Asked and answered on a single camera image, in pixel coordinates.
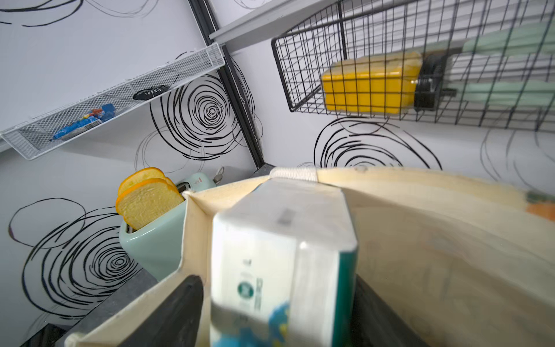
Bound floral tissue pack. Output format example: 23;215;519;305
210;179;358;346

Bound right yellow toast slice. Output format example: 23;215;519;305
115;179;184;230

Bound blue candy packet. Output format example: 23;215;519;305
51;104;116;141

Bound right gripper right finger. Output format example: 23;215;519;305
350;276;428;347

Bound green item in basket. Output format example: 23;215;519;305
442;21;554;111

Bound black wire wall basket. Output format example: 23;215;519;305
271;1;554;133

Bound mint green toaster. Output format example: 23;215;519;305
119;170;223;281

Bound white wire wall shelf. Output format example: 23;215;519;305
1;43;225;160

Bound left yellow toast slice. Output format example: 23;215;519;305
117;167;176;195

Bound yellow toast slice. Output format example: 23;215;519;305
115;179;184;230
117;167;176;195

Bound floral canvas tote bag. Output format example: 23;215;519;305
65;169;554;346

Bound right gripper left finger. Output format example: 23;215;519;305
121;276;204;347

